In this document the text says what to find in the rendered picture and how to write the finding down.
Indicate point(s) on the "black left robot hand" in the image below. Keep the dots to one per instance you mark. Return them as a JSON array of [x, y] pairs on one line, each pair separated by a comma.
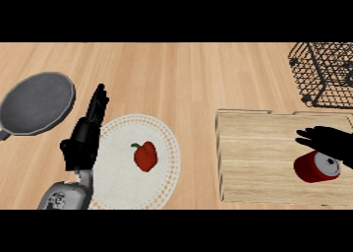
[[84, 131]]

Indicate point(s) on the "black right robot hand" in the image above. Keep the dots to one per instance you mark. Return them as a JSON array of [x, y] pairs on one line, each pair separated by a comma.
[[334, 141]]

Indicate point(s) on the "red bell pepper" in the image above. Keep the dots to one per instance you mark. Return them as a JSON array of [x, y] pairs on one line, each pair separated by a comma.
[[145, 157]]

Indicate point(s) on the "white round placemat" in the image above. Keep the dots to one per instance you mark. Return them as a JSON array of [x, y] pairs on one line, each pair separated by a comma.
[[134, 164]]

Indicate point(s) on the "wooden tray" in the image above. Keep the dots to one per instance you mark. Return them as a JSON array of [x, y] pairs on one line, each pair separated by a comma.
[[281, 157]]

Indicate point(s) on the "red can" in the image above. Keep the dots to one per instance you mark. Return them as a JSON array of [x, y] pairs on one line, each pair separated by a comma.
[[316, 167]]

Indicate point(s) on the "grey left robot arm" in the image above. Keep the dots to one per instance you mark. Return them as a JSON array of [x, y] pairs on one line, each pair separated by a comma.
[[67, 195]]

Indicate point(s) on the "grey frying pan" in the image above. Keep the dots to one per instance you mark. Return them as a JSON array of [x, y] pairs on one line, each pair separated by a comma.
[[36, 104]]

